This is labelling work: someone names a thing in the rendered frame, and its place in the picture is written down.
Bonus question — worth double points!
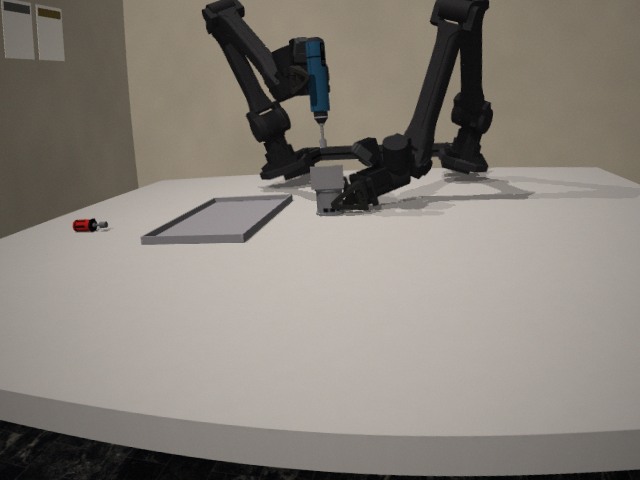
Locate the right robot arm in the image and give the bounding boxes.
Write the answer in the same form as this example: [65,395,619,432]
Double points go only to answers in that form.
[202,0,309,173]

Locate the grey l-shaped bracket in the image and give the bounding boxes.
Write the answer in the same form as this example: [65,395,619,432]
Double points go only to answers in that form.
[310,165,345,190]

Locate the red-handled nut driver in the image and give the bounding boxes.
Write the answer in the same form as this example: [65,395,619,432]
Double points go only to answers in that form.
[73,218,108,232]

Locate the blue electric nut driver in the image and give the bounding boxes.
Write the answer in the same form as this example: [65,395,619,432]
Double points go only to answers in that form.
[305,37,330,148]

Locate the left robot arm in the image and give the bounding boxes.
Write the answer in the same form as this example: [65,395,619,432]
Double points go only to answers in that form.
[349,0,493,191]

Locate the dark grey cylinder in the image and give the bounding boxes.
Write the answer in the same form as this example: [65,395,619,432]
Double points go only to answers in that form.
[315,188,344,216]

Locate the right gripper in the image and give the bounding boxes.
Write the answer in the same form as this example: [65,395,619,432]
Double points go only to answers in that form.
[284,65,310,96]

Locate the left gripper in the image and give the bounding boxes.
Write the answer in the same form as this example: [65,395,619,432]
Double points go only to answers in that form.
[331,173,392,210]

